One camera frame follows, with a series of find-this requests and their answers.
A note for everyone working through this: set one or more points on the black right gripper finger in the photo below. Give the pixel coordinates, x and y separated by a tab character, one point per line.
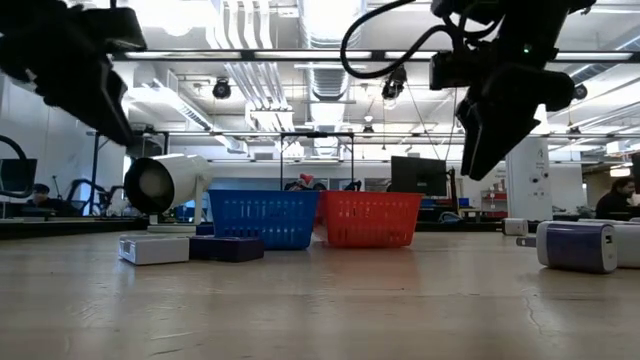
490	145

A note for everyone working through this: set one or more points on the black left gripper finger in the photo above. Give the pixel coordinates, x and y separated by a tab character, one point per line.
100	100

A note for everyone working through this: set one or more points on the red plastic basket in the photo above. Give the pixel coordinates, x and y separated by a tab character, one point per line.
370	195

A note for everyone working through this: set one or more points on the purple white USB charger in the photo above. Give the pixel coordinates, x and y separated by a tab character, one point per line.
575	247

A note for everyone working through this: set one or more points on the white digital clock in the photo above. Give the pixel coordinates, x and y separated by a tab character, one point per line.
155	251

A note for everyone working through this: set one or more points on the blue plastic basket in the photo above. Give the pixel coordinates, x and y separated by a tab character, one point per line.
265	193

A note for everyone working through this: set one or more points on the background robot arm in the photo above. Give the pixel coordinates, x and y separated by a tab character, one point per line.
80	187

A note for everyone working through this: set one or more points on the red storage shelf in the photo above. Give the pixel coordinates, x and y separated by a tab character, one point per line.
492	197

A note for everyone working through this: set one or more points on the white pillar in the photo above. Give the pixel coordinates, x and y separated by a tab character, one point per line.
530	190

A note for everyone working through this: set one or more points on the black desk monitor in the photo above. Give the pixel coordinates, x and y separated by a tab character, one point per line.
417	175

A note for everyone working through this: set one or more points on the white cylindrical projector on stand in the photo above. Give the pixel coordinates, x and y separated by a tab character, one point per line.
180	175

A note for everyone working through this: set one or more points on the person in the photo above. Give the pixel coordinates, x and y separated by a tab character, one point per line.
612	205
42	200

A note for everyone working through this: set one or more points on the small red object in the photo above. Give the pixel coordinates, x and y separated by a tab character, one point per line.
306	178

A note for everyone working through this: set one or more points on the black ceiling camera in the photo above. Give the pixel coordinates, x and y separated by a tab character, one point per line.
222	89
580	92

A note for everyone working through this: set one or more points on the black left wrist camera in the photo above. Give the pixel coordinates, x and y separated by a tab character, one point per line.
115	27

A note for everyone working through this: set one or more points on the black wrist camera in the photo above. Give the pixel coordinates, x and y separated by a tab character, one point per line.
447	70
115	27

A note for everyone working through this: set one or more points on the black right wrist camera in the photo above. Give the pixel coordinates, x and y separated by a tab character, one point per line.
447	70

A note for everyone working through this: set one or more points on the dark wall monitor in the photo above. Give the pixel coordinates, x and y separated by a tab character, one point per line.
15	175

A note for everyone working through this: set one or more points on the black overhead camera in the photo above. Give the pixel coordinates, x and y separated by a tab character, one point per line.
395	80

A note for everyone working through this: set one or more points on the black background rack frame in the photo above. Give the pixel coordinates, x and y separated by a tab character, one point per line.
317	134

